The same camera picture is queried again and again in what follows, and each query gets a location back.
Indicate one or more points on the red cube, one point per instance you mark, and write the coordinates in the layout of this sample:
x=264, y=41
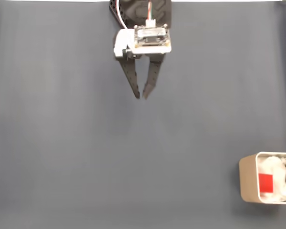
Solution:
x=265, y=183

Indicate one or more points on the beige open box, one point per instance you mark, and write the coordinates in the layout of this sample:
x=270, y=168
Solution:
x=248, y=179

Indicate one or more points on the white crumpled cloth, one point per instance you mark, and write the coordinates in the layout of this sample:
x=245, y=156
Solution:
x=278, y=169

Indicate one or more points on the white camera circuit board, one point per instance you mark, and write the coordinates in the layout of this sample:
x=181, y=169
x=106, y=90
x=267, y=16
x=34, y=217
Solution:
x=152, y=38

